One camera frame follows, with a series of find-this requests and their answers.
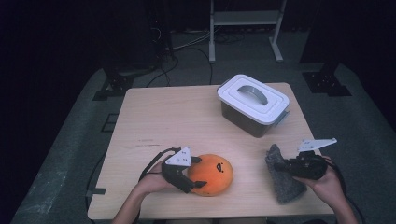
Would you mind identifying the black floor cable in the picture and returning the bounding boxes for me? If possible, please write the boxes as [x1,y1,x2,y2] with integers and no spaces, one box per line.
[146,46,214,88]

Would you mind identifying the black stand base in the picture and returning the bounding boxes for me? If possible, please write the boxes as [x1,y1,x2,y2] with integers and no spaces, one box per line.
[302,62,353,97]
[92,73,135,102]

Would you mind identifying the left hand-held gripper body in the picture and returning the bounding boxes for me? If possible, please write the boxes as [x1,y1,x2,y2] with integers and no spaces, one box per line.
[161,146,198,194]

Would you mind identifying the person's right hand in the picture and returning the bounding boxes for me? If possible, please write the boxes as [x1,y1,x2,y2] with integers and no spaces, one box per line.
[295,155,345,213]

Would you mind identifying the left hand-held gripper cable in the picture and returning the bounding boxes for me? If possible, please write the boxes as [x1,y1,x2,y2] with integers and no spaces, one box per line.
[138,147,182,183]

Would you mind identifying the dark equipment tower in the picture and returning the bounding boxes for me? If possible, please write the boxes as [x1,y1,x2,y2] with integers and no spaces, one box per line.
[146,0,176,60]

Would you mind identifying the black cable beside table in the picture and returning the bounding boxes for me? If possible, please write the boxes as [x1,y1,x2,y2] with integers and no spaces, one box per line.
[84,152,106,224]

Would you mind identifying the grey lidded storage box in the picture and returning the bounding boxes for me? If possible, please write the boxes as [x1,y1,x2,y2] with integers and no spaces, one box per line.
[217,74,290,126]

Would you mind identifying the orange plush toy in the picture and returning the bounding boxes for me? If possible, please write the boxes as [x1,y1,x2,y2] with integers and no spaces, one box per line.
[186,153,234,198]

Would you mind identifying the person's left hand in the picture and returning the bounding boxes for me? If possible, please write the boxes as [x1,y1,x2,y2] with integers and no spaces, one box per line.
[134,161,176,200]

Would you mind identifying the white floor cables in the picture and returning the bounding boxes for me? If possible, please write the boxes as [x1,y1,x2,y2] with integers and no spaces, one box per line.
[172,29,213,51]

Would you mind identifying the grey fuzzy cloth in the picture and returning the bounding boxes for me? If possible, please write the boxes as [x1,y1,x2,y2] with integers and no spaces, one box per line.
[264,143,308,205]

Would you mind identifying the hand-held gripper cable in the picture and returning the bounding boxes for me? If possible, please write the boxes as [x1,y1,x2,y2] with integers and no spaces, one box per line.
[323,157,366,224]
[138,147,182,183]

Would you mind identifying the right hand-held gripper cable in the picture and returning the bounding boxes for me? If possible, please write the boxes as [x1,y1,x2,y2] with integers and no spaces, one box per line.
[323,157,366,224]

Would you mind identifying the white metal stand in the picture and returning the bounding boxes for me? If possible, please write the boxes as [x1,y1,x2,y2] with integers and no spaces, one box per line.
[208,0,288,63]

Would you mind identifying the smoky transparent storage box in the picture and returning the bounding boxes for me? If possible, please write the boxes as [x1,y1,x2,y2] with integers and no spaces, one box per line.
[219,101,290,138]

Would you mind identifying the black tape strip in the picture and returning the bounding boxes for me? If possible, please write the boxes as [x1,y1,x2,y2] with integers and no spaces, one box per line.
[85,187,107,198]

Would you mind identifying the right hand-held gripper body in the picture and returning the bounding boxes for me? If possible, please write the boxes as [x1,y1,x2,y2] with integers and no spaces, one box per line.
[285,137,338,181]

